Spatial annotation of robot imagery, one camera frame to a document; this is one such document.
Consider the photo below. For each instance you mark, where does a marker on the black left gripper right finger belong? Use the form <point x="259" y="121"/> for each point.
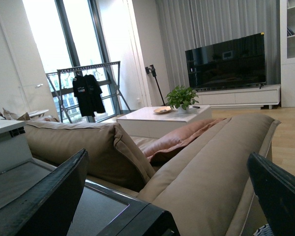
<point x="275" y="189"/>

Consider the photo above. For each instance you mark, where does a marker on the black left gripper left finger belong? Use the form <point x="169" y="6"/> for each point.
<point x="47" y="208"/>

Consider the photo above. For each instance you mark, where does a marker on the grey clothes drying rack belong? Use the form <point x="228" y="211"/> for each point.
<point x="108" y="77"/>

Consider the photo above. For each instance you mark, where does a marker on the striped laundry basket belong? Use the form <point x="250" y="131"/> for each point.
<point x="265" y="230"/>

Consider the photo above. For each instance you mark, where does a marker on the white counter top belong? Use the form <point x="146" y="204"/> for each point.
<point x="14" y="149"/>

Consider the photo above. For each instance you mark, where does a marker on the beige leather sofa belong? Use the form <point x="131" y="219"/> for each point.
<point x="206" y="186"/>

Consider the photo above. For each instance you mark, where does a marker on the white side table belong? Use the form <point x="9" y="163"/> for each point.
<point x="38" y="113"/>

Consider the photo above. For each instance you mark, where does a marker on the white tv console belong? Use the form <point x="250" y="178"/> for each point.
<point x="254" y="97"/>

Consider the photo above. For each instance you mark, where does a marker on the pink leather cushion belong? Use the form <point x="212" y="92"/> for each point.
<point x="166" y="147"/>

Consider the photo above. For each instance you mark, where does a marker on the white floor lamp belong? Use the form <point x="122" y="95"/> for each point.
<point x="30" y="95"/>

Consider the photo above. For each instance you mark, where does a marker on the black t-shirt with print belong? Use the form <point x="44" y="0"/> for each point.
<point x="82" y="90"/>

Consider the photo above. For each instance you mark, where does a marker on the black hanging t-shirt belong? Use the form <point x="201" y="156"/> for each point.
<point x="94" y="92"/>

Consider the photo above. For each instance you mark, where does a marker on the white coffee table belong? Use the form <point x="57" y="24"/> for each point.
<point x="145" y="123"/>

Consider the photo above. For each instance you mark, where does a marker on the large flat screen television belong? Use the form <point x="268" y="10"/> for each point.
<point x="230" y="64"/>

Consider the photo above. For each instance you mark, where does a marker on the green potted plant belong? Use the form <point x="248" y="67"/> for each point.
<point x="181" y="98"/>

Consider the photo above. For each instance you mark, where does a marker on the gold shallow dish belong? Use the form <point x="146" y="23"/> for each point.
<point x="162" y="110"/>

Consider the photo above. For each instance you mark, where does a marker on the white bookshelf cabinet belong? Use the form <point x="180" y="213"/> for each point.
<point x="287" y="50"/>

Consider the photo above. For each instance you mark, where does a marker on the grey pleated curtain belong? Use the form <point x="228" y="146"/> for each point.
<point x="189" y="24"/>

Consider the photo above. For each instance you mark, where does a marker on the black cordless vacuum cleaner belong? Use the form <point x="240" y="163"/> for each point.
<point x="151" y="70"/>

